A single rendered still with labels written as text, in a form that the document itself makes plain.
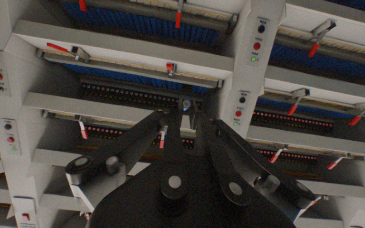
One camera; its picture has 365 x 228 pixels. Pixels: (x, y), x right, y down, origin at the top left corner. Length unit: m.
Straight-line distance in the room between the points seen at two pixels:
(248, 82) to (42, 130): 0.71
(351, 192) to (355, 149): 0.21
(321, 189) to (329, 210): 0.28
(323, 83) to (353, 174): 0.52
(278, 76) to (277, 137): 0.20
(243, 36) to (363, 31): 0.39
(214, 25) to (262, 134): 0.39
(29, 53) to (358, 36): 1.02
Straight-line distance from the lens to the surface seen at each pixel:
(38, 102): 0.54
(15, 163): 0.68
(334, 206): 1.02
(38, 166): 0.66
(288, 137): 0.53
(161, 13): 0.45
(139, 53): 0.35
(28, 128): 0.59
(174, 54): 0.34
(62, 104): 0.48
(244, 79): 0.37
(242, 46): 0.38
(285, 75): 0.46
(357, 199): 0.97
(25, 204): 0.77
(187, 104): 0.20
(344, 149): 0.72
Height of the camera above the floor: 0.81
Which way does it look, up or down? 12 degrees up
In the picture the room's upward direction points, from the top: 171 degrees counter-clockwise
